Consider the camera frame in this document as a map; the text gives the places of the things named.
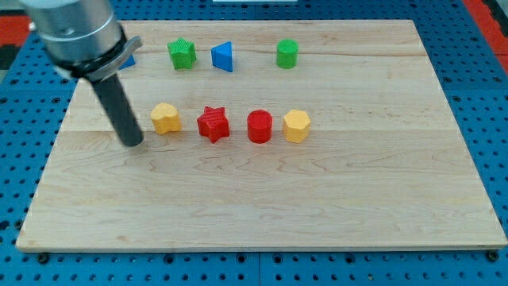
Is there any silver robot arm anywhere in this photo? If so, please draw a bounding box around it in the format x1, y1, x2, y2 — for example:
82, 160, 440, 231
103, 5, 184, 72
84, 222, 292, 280
20, 0, 142, 83

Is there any blue block behind arm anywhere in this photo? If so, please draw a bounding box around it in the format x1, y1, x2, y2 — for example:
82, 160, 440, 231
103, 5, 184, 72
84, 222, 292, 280
120, 55, 136, 70

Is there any yellow hexagon block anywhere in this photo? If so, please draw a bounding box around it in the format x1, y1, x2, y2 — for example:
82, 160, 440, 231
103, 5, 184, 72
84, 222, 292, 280
283, 110, 311, 143

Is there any wooden board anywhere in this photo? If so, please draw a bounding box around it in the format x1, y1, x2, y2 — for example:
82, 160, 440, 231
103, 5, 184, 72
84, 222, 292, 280
17, 20, 507, 253

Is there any red cylinder block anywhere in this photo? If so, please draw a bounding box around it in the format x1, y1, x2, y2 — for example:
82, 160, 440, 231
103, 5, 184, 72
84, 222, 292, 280
247, 110, 273, 144

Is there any red star block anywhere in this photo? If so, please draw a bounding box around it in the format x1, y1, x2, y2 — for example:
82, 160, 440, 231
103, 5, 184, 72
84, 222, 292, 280
197, 106, 230, 143

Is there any yellow heart block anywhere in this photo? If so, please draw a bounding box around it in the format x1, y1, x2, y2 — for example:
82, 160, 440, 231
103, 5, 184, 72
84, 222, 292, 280
150, 102, 183, 134

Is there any blue triangle block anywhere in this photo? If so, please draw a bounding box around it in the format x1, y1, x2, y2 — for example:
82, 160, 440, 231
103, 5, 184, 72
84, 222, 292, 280
210, 41, 233, 72

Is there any green cylinder block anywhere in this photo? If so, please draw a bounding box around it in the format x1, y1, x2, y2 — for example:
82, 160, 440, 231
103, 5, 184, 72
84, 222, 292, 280
276, 38, 298, 69

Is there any green star block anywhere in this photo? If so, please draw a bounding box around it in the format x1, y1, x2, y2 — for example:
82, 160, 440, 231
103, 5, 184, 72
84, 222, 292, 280
167, 38, 197, 70

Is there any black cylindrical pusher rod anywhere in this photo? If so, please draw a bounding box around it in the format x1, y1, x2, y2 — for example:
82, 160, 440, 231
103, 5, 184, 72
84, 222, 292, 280
91, 74, 144, 147

